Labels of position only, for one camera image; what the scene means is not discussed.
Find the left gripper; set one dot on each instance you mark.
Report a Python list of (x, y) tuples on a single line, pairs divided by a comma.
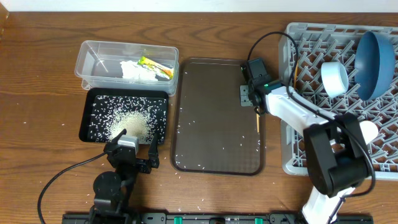
[(147, 168)]

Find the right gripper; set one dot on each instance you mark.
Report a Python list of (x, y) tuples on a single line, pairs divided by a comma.
[(245, 98)]

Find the wooden chopstick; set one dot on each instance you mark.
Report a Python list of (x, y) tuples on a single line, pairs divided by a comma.
[(258, 123), (295, 75)]

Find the white napkin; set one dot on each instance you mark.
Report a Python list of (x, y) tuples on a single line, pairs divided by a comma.
[(133, 71)]

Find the yellow green snack wrapper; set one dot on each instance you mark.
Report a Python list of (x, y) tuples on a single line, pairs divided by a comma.
[(155, 66)]

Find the light blue rice bowl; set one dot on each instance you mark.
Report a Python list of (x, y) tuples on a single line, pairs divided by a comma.
[(334, 78)]

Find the white green cup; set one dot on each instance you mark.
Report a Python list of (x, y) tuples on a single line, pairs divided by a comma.
[(369, 131)]

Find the blue plate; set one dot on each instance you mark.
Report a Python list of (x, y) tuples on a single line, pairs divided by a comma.
[(375, 63)]

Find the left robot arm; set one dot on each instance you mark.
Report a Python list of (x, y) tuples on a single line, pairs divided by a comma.
[(113, 189)]

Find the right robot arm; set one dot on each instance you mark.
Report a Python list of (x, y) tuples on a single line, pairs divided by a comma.
[(335, 146)]

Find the grey dishwasher rack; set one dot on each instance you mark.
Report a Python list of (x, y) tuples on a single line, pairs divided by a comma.
[(319, 43)]

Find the pile of rice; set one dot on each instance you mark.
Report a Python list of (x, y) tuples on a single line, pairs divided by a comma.
[(142, 117)]

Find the black plastic tray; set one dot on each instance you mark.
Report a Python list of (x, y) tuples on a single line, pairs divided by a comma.
[(112, 92)]

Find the brown serving tray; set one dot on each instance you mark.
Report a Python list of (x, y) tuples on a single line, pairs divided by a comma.
[(214, 134)]

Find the clear plastic bin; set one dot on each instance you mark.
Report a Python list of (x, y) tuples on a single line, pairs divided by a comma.
[(98, 65)]

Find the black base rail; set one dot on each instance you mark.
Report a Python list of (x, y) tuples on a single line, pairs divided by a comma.
[(161, 218)]

